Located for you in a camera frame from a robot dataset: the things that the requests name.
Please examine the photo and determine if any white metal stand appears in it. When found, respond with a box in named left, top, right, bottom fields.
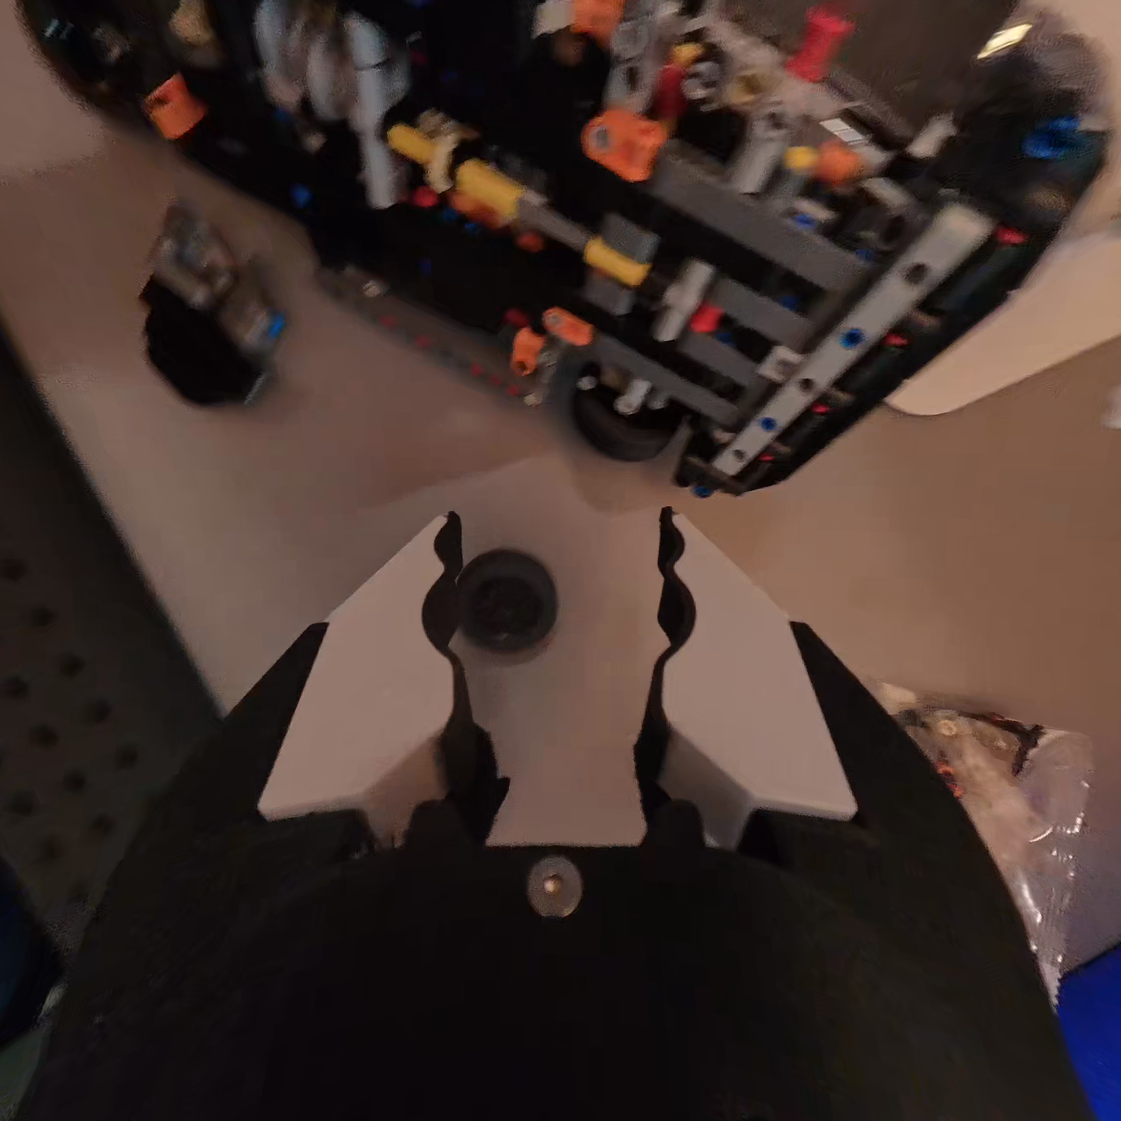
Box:
left=885, top=223, right=1121, bottom=416

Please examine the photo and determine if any plastic bag with lego pieces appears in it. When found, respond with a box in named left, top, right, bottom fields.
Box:
left=875, top=682, right=1095, bottom=995

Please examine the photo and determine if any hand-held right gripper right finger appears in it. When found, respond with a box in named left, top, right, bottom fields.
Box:
left=635, top=506, right=857, bottom=842

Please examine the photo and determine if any blue plastic bin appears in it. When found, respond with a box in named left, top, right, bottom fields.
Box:
left=1053, top=950, right=1121, bottom=1121

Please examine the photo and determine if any black lego fender assembly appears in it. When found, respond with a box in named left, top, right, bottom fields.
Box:
left=139, top=203, right=288, bottom=406

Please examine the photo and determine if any lego car chassis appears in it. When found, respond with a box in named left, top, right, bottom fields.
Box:
left=21, top=0, right=1109, bottom=500

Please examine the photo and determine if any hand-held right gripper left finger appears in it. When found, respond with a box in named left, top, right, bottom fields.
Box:
left=257, top=512, right=510, bottom=843

